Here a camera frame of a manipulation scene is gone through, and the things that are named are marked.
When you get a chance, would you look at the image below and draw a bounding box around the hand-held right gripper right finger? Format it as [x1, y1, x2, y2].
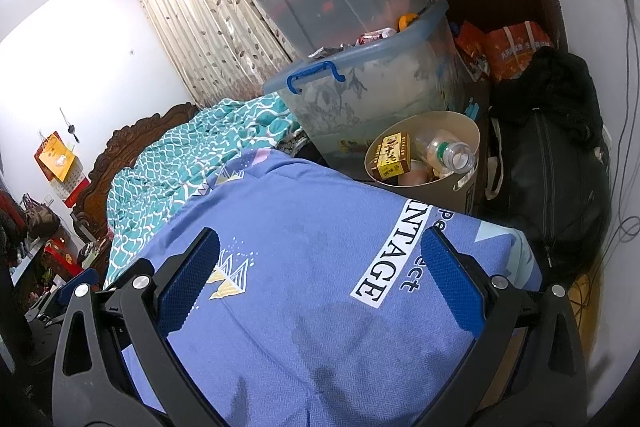
[410, 234, 588, 427]

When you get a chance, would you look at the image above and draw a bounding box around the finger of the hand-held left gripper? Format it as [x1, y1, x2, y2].
[25, 267, 101, 325]

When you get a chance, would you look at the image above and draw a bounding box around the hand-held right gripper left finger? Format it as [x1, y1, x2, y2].
[51, 227, 236, 427]

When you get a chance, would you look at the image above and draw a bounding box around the beige waste bin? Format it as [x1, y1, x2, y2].
[364, 111, 482, 218]

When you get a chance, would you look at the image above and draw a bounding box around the clear plastic bottle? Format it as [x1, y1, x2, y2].
[414, 129, 477, 180]

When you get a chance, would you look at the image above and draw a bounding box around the yellow seasoning box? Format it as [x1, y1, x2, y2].
[372, 132, 413, 182]

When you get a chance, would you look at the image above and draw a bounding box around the red box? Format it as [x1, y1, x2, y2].
[42, 239, 85, 280]

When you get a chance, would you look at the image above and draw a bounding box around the brown handbag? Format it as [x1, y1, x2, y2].
[20, 193, 61, 240]

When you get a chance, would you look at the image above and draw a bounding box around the blue printed bedsheet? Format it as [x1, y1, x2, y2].
[102, 147, 543, 427]

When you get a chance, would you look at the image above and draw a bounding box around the teal patterned quilt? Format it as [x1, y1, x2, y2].
[105, 92, 301, 288]

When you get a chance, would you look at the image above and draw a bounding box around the black bag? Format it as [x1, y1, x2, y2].
[487, 47, 613, 280]

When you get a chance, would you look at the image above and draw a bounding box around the carved wooden headboard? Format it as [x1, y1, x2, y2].
[70, 102, 201, 258]

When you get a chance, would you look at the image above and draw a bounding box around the small red white packet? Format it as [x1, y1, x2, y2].
[357, 29, 396, 48]

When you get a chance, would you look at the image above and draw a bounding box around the beige leaf-print curtain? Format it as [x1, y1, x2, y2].
[124, 0, 301, 108]

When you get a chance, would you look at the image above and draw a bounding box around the red yellow wall calendar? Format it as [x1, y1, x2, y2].
[34, 132, 85, 208]

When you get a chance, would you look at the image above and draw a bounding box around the clear storage box blue handle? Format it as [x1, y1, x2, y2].
[263, 0, 478, 168]

